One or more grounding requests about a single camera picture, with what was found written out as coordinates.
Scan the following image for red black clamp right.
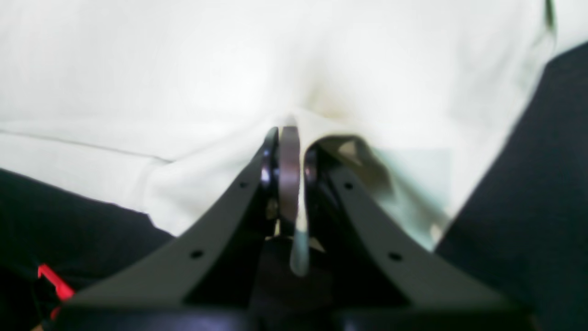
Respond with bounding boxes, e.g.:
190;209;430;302
33;264;76;320

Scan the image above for black table cloth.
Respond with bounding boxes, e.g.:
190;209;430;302
1;44;587;331

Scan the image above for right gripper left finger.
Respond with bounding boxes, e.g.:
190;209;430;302
59;128;279;318

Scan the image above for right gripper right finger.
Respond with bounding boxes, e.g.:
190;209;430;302
304;146;524;315

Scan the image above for light green T-shirt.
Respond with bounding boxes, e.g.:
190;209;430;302
0;0;587;249

